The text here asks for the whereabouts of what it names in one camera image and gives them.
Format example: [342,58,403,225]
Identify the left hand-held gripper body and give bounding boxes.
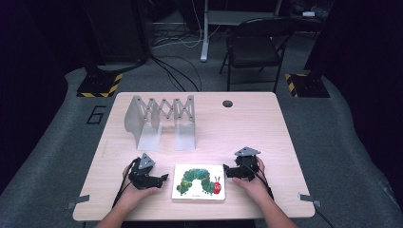
[127,153,163,191]

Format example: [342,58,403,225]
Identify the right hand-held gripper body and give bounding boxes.
[232,146,261,182]

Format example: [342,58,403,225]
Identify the white caterpillar board book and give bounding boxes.
[171,163,226,201]

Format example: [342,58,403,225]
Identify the grey metal expandable book rack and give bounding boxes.
[124,94,197,151]

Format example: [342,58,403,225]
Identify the person's left hand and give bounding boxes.
[122,165,160,205]

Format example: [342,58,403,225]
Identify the person's right hand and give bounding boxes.
[231,156,271,203]

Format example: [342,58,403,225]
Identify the grey metal table clamp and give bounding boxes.
[297,191,322,208]
[66,194,91,210]

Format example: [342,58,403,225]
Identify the black yellow striped stand base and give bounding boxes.
[76,66,125,99]
[283,70,331,99]

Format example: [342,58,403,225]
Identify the black folding chair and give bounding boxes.
[219,16,298,94]

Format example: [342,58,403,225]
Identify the white-legged desk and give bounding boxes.
[200,0,283,63]

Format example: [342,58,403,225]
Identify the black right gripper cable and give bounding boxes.
[240,162,336,228]

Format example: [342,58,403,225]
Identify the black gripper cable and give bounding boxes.
[240,162,336,228]
[111,157,142,209]

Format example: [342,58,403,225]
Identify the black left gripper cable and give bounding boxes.
[111,157,142,209]

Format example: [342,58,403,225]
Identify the black floor cables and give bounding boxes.
[148,53,203,93]

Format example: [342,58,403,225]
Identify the white floor cables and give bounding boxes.
[151,0,222,50]

